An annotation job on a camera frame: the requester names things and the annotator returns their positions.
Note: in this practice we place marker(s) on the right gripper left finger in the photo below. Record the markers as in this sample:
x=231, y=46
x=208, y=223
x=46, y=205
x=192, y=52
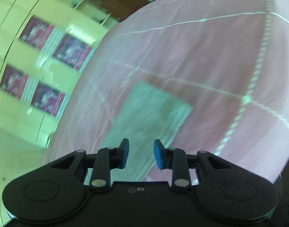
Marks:
x=106, y=160

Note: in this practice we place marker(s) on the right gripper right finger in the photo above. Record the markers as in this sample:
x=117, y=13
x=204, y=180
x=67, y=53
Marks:
x=174, y=160

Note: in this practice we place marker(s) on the upper right red poster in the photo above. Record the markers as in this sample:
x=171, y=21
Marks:
x=36, y=33

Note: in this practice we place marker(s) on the upper left red poster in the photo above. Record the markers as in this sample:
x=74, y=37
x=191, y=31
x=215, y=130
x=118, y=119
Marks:
x=13, y=81

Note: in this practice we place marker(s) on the cream glossy wardrobe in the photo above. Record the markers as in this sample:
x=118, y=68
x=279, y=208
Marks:
x=19, y=117

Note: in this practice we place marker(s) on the grey sweatpants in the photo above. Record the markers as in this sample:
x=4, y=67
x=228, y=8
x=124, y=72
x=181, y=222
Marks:
x=146, y=114

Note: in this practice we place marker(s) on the red poster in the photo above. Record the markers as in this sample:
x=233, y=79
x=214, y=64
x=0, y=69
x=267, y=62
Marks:
x=36, y=33
x=73, y=52
x=47, y=99
x=13, y=81

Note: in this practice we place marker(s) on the pink checked bed sheet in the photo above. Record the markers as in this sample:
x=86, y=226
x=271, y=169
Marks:
x=229, y=59

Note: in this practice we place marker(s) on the lower right red poster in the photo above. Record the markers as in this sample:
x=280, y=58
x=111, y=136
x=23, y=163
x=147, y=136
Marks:
x=73, y=52

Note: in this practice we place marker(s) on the lower left red poster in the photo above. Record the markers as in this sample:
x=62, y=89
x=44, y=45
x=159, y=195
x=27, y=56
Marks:
x=47, y=99

